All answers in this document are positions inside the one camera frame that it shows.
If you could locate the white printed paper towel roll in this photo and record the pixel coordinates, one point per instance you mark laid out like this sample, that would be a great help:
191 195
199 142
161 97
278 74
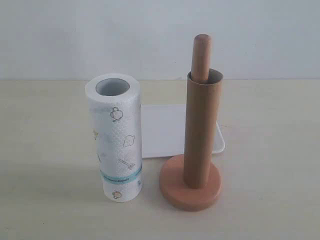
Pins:
114 102

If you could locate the white rectangular tray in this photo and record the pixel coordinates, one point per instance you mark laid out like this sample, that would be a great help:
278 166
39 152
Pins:
163 130

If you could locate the brown cardboard tube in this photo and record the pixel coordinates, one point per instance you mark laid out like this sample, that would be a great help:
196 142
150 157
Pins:
202 104

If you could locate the wooden paper towel holder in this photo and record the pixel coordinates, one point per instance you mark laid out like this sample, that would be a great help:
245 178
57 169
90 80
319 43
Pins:
171 179

